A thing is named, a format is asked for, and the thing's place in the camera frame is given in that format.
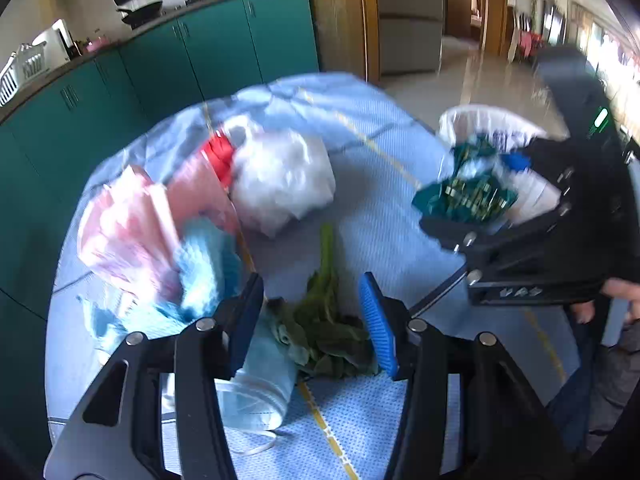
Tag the pink plastic bag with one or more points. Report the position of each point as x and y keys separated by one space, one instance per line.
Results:
x=195 y=191

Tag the operator blue jeans knee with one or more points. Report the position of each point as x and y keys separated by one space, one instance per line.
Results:
x=590 y=403

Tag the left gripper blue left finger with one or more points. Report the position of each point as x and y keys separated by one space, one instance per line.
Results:
x=242 y=321

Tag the dark green foil wrapper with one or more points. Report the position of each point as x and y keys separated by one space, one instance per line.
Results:
x=476 y=192

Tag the light blue checked tablecloth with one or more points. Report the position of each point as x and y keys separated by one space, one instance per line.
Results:
x=150 y=410

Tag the white lined trash basket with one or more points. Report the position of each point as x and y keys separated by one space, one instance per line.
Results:
x=508 y=134

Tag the light blue face mask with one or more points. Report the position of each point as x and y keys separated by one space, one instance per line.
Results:
x=253 y=404

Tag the white dish rack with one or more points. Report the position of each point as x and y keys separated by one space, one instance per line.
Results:
x=23 y=66

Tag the operator hand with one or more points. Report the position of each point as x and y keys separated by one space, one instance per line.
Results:
x=614 y=288

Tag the black wok pan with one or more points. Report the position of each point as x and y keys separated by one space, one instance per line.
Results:
x=136 y=18

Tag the green leafy vegetable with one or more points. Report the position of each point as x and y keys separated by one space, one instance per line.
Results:
x=322 y=341

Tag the grey multi-door refrigerator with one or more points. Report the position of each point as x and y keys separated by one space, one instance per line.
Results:
x=410 y=36

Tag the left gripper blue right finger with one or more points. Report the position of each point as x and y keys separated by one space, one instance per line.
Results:
x=386 y=319

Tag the white plastic bag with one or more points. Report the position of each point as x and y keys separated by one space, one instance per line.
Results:
x=278 y=175

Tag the blue crumpled cloth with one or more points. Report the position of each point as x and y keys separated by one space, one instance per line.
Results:
x=206 y=271

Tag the red wrapper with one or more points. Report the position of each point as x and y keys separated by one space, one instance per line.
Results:
x=219 y=151

